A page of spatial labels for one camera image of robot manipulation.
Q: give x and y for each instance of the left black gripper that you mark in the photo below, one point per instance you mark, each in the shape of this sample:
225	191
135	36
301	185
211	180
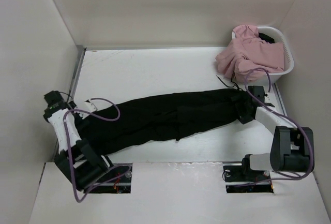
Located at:
80	121

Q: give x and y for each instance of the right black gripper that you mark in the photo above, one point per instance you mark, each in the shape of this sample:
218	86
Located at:
245	118

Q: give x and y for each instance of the black trousers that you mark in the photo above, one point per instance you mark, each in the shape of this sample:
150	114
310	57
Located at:
161	118

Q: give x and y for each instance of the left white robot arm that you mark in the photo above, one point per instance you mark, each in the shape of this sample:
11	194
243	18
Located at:
74	153

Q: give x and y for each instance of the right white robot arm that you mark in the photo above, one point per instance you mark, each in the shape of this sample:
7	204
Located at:
292	146

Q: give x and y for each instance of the pink garment in basket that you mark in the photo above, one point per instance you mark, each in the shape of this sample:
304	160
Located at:
247	51

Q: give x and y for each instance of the black garment in basket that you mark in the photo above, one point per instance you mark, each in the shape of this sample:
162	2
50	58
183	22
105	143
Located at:
266	38

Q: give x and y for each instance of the white laundry basket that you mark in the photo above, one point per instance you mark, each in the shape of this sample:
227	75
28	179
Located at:
259	77

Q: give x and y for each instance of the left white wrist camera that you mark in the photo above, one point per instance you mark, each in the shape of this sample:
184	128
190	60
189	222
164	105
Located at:
89	106

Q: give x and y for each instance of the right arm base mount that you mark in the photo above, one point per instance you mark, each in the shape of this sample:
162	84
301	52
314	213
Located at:
239	181

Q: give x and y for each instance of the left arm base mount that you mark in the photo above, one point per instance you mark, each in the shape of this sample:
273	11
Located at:
116	181

